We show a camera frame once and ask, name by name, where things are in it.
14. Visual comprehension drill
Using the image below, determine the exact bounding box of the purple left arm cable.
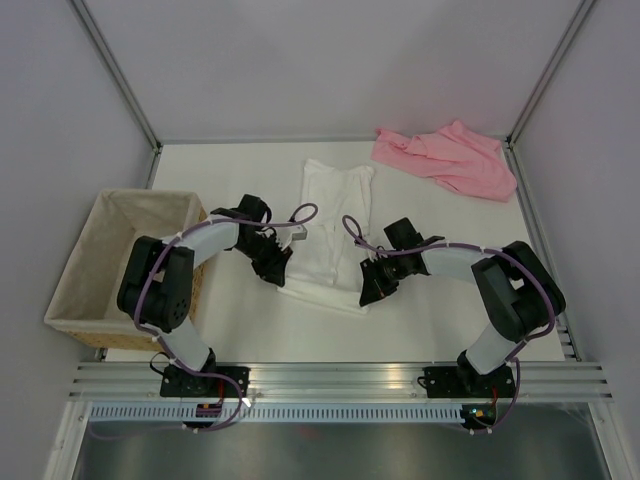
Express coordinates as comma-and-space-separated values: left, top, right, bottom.
134, 202, 320, 374

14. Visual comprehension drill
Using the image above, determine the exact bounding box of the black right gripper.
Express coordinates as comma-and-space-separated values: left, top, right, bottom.
360, 251, 409, 306

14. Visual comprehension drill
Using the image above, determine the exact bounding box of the right aluminium frame post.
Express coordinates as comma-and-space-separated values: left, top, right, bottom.
504, 0, 601, 146

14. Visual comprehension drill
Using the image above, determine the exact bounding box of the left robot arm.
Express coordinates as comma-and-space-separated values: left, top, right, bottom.
117, 194, 293, 396

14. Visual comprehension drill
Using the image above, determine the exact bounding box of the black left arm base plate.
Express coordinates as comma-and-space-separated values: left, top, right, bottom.
160, 366, 250, 399

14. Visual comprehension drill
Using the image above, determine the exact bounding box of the pink t shirt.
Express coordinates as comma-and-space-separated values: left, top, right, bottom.
371, 120, 517, 203

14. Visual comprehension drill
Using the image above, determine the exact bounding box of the aluminium mounting rail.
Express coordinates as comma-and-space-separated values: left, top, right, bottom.
68, 362, 613, 403

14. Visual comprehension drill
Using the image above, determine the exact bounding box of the slotted grey cable duct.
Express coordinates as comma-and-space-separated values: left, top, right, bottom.
89, 402, 464, 424

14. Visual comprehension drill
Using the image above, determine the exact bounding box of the white t shirt robot print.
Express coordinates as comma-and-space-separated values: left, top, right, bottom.
278, 159, 375, 315

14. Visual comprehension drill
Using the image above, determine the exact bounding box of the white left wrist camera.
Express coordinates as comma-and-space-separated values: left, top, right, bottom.
272, 224, 308, 250

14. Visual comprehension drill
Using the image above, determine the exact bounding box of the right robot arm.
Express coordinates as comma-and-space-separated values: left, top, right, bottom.
342, 215, 566, 395

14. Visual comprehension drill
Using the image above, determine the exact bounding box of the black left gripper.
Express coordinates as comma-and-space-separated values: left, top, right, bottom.
234, 234, 292, 288

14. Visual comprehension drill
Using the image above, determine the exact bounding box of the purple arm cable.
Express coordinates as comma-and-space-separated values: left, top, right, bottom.
134, 202, 320, 374
340, 214, 557, 441

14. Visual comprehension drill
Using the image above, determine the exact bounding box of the wicker basket cloth lining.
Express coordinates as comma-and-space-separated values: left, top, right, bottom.
44, 189, 207, 351

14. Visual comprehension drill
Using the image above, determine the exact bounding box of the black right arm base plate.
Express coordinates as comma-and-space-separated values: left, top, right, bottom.
416, 366, 516, 399

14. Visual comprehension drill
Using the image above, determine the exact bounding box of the aluminium frame post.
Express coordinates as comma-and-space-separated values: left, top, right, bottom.
69, 0, 162, 154
504, 0, 601, 146

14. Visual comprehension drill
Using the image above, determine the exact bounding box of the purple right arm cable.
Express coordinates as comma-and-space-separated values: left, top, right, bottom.
340, 214, 557, 441

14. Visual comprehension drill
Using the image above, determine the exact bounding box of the left aluminium frame post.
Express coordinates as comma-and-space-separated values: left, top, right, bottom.
69, 0, 162, 154

